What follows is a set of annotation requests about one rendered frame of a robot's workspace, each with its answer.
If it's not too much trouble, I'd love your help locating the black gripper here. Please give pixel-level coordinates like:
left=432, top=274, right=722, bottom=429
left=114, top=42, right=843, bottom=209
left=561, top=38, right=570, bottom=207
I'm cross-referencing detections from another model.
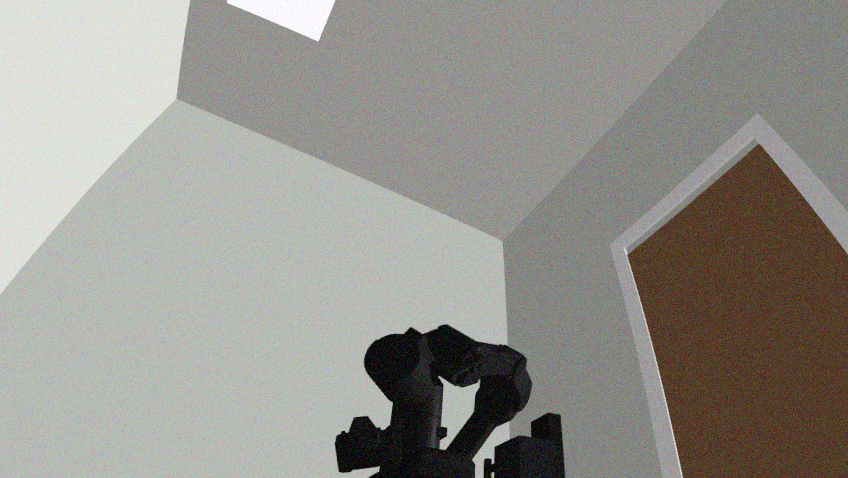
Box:
left=369, top=411, right=475, bottom=478

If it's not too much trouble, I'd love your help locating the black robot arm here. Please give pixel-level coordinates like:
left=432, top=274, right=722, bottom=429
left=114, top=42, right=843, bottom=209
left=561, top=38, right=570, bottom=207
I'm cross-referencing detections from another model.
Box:
left=335, top=325, right=532, bottom=475

